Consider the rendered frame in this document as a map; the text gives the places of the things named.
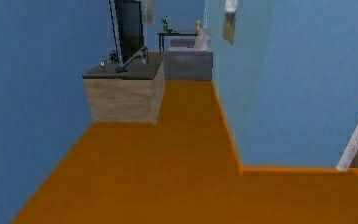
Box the beige stand with dark top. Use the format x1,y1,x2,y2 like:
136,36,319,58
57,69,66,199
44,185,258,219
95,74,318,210
81,52,166,126

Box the grey sofa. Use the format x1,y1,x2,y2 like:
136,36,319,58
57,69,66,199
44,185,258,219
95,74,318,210
163,29,214,82

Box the dark side table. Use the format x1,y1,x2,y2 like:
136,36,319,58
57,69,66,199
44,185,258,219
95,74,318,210
157,30,200,55

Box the green house plant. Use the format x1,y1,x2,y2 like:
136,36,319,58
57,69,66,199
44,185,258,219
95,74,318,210
160,15,174,33

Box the black television set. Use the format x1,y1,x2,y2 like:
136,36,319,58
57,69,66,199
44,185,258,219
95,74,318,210
108,0,150,74

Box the framed wall picture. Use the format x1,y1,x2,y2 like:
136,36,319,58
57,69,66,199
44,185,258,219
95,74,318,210
222,0,239,46

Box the beige wall hanging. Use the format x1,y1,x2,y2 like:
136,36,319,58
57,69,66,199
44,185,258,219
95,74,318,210
141,0,157,25

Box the white door frame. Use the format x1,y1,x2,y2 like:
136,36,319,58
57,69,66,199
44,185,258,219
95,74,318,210
336,98,358,172

